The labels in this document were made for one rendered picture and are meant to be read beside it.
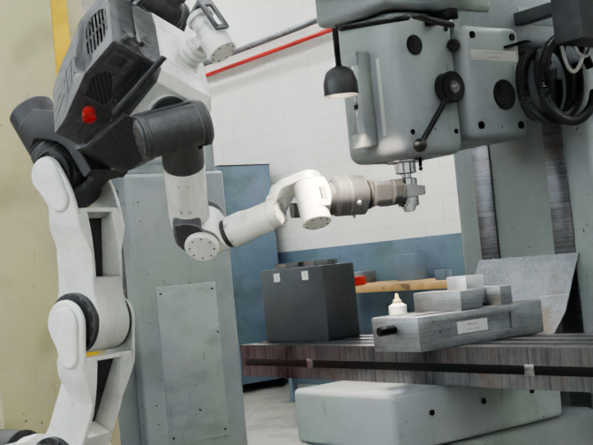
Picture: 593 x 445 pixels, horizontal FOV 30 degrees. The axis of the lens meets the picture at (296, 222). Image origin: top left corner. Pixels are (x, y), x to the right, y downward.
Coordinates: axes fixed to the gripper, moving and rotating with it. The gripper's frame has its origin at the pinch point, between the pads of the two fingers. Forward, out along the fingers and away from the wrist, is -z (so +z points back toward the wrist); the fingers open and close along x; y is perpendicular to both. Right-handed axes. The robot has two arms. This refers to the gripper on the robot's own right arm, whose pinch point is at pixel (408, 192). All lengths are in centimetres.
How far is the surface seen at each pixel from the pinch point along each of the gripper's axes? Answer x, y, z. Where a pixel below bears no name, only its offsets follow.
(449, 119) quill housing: -7.8, -14.9, -8.2
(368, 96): -5.2, -21.1, 9.6
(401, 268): 542, 26, -228
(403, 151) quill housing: -10.6, -8.1, 4.8
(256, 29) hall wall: 748, -204, -192
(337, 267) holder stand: 31.9, 16.0, 6.8
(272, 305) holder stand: 46, 24, 21
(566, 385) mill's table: -51, 40, -5
